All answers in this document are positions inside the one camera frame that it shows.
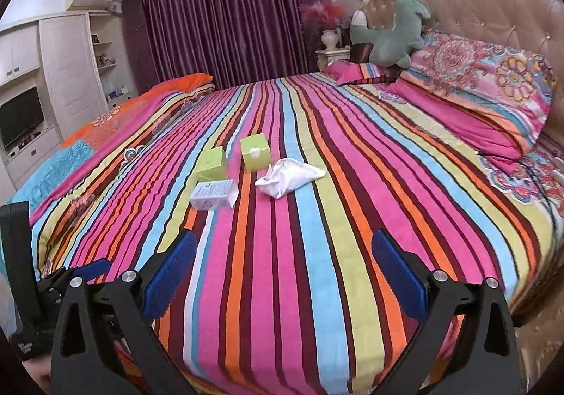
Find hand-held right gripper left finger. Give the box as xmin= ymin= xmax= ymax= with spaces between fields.
xmin=50 ymin=229 xmax=197 ymax=395

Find small striped pillow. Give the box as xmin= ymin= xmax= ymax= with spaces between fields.
xmin=326 ymin=60 xmax=399 ymax=85

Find purple curtain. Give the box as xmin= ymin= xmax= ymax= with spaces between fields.
xmin=121 ymin=0 xmax=327 ymax=89

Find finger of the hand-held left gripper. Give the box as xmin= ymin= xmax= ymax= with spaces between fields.
xmin=37 ymin=257 xmax=112 ymax=295

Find large floral pillow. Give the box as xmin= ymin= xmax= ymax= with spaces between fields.
xmin=388 ymin=31 xmax=557 ymax=162

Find white wall cabinet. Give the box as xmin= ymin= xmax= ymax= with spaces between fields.
xmin=0 ymin=9 xmax=135 ymax=188

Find white plastic bag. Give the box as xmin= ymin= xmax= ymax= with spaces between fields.
xmin=255 ymin=158 xmax=327 ymax=200

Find green cardboard box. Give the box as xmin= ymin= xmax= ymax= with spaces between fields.
xmin=194 ymin=147 xmax=227 ymax=184
xmin=240 ymin=135 xmax=270 ymax=174

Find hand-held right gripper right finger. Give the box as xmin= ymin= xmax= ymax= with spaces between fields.
xmin=371 ymin=227 xmax=521 ymax=395

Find orange and blue quilt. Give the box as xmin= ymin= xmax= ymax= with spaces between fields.
xmin=9 ymin=73 xmax=216 ymax=211

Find striped colourful bedsheet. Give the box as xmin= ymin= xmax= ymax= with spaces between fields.
xmin=26 ymin=71 xmax=564 ymax=395

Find white printed carton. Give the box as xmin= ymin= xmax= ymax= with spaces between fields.
xmin=189 ymin=178 xmax=239 ymax=211

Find black television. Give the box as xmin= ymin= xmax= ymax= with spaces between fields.
xmin=0 ymin=86 xmax=45 ymax=149

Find red flower bunch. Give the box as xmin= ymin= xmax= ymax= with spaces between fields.
xmin=300 ymin=0 xmax=345 ymax=30

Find small white nightstand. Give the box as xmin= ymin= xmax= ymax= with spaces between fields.
xmin=316 ymin=47 xmax=353 ymax=69

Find green plush toy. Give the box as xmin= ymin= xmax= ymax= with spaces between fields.
xmin=350 ymin=0 xmax=431 ymax=68

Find white vase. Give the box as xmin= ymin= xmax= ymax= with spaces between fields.
xmin=321 ymin=28 xmax=341 ymax=51

